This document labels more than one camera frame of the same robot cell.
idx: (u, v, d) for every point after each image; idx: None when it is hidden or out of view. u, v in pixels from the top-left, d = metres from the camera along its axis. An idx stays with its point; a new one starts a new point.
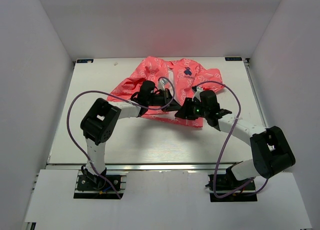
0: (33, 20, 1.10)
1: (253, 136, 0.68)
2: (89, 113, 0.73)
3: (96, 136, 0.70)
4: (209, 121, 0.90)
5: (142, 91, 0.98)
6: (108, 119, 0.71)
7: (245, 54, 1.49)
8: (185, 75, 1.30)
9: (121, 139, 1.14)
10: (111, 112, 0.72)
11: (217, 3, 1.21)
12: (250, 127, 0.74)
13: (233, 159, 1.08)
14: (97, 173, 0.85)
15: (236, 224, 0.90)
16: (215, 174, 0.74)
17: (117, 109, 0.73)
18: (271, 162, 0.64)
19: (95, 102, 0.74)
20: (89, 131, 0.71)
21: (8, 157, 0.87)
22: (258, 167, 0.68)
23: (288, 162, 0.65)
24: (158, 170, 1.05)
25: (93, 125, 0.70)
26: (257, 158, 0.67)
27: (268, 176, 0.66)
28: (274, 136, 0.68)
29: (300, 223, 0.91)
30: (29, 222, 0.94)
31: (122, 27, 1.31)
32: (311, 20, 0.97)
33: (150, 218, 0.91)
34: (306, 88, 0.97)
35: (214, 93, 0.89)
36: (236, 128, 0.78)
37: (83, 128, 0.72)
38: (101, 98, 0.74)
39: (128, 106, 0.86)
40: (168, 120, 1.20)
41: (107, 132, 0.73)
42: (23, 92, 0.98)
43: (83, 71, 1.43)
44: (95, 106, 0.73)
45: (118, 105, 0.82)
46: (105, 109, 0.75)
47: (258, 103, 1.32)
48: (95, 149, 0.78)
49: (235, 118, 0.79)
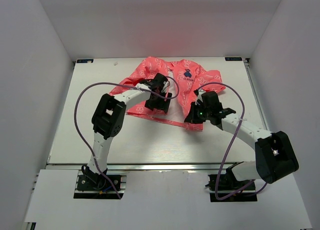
0: (33, 20, 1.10)
1: (258, 141, 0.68)
2: (98, 108, 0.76)
3: (106, 131, 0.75)
4: (213, 120, 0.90)
5: (158, 78, 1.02)
6: (115, 115, 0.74)
7: (245, 54, 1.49)
8: (185, 77, 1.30)
9: (121, 139, 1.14)
10: (117, 108, 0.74)
11: (217, 3, 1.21)
12: (254, 130, 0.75)
13: (234, 159, 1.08)
14: (99, 171, 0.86)
15: (236, 224, 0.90)
16: (218, 174, 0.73)
17: (123, 106, 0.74)
18: (274, 167, 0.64)
19: (102, 98, 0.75)
20: (100, 126, 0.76)
21: (8, 158, 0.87)
22: (261, 171, 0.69)
23: (291, 168, 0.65)
24: (158, 170, 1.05)
25: (103, 121, 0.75)
26: (261, 162, 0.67)
27: (270, 181, 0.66)
28: (278, 140, 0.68)
29: (300, 223, 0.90)
30: (29, 222, 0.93)
31: (122, 26, 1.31)
32: (311, 21, 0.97)
33: (150, 218, 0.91)
34: (306, 89, 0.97)
35: (215, 92, 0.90)
36: (240, 130, 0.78)
37: (94, 122, 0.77)
38: (108, 95, 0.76)
39: (136, 95, 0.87)
40: (167, 120, 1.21)
41: (117, 127, 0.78)
42: (23, 92, 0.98)
43: (83, 71, 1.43)
44: (102, 102, 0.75)
45: (125, 97, 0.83)
46: (113, 104, 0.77)
47: (258, 103, 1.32)
48: (102, 144, 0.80)
49: (239, 119, 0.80)
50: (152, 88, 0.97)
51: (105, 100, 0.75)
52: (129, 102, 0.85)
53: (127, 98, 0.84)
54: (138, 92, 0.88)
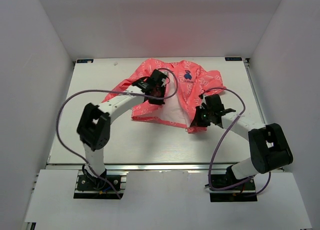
0: (34, 19, 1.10)
1: (252, 131, 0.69)
2: (83, 119, 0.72)
3: (91, 144, 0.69)
4: (214, 119, 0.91)
5: (154, 76, 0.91)
6: (99, 127, 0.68)
7: (245, 54, 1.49)
8: (185, 79, 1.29)
9: (120, 140, 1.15)
10: (100, 121, 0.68)
11: (217, 3, 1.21)
12: (250, 123, 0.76)
13: (234, 159, 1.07)
14: (96, 174, 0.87)
15: (236, 224, 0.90)
16: (208, 174, 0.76)
17: (107, 118, 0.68)
18: (267, 157, 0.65)
19: (86, 107, 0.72)
20: (85, 138, 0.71)
21: (8, 157, 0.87)
22: (255, 162, 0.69)
23: (285, 160, 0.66)
24: (158, 170, 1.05)
25: (88, 132, 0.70)
26: (254, 152, 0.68)
27: (263, 171, 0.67)
28: (273, 132, 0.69)
29: (300, 223, 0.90)
30: (29, 222, 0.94)
31: (122, 26, 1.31)
32: (310, 21, 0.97)
33: (150, 218, 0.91)
34: (306, 88, 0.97)
35: (218, 94, 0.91)
36: (236, 124, 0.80)
37: (79, 133, 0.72)
38: (92, 104, 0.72)
39: (125, 102, 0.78)
40: (168, 122, 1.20)
41: (103, 139, 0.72)
42: (22, 92, 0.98)
43: (83, 71, 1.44)
44: (86, 111, 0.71)
45: (110, 107, 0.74)
46: (98, 114, 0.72)
47: (258, 103, 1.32)
48: (92, 155, 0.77)
49: (237, 114, 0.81)
50: (147, 90, 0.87)
51: (89, 110, 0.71)
52: (117, 110, 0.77)
53: (114, 107, 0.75)
54: (128, 98, 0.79)
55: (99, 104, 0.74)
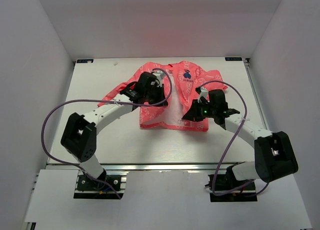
0: (33, 19, 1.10)
1: (258, 139, 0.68)
2: (66, 130, 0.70)
3: (77, 156, 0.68)
4: (217, 119, 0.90)
5: (142, 81, 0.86)
6: (84, 139, 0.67)
7: (245, 54, 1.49)
8: (185, 79, 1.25)
9: (121, 139, 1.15)
10: (86, 132, 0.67)
11: (217, 3, 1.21)
12: (255, 129, 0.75)
13: (234, 159, 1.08)
14: (94, 178, 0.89)
15: (236, 224, 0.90)
16: (214, 175, 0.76)
17: (92, 129, 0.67)
18: (272, 166, 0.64)
19: (70, 118, 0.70)
20: (70, 150, 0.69)
21: (8, 158, 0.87)
22: (259, 170, 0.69)
23: (290, 169, 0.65)
24: (158, 170, 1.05)
25: (73, 144, 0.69)
26: (259, 161, 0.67)
27: (268, 180, 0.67)
28: (279, 140, 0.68)
29: (300, 223, 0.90)
30: (29, 222, 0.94)
31: (122, 26, 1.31)
32: (310, 21, 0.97)
33: (150, 218, 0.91)
34: (306, 88, 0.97)
35: (223, 91, 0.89)
36: (242, 128, 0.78)
37: (63, 145, 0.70)
38: (77, 114, 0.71)
39: (111, 111, 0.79)
40: (176, 127, 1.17)
41: (90, 150, 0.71)
42: (22, 92, 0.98)
43: (83, 70, 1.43)
44: (70, 123, 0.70)
45: (97, 117, 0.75)
46: (83, 125, 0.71)
47: (258, 103, 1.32)
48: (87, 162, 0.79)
49: (242, 118, 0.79)
50: (135, 99, 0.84)
51: (73, 121, 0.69)
52: (104, 120, 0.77)
53: (100, 117, 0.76)
54: (115, 107, 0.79)
55: (84, 114, 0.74)
